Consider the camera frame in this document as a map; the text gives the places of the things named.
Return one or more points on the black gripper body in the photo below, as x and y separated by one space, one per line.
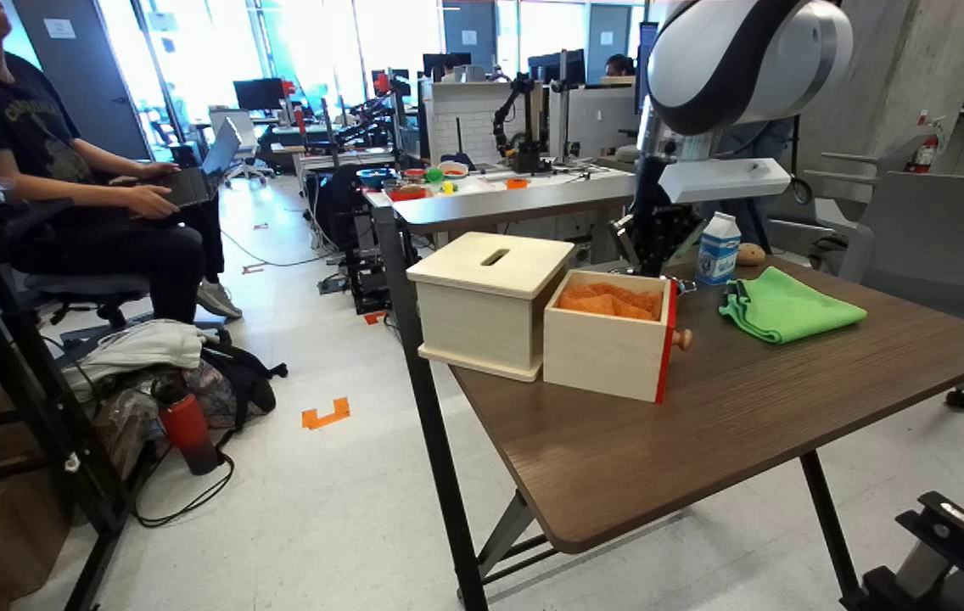
654 229

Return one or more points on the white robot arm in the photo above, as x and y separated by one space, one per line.
719 66

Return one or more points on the white plastic bottle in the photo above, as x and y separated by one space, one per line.
719 248

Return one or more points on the green folded cloth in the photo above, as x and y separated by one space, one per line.
781 311

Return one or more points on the wooden box with red drawer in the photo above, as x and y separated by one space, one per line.
525 311

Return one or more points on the grey background desk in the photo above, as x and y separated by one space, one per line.
563 205

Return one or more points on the orange tape floor marker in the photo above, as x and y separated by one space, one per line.
317 419

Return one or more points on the black backpack on floor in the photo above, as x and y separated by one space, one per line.
247 374

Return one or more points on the black tripod base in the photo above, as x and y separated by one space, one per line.
931 580

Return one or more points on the red water bottle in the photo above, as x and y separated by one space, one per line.
187 428

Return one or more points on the black metal rack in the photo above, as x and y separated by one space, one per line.
67 436

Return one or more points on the seated person with laptop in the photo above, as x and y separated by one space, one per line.
114 211

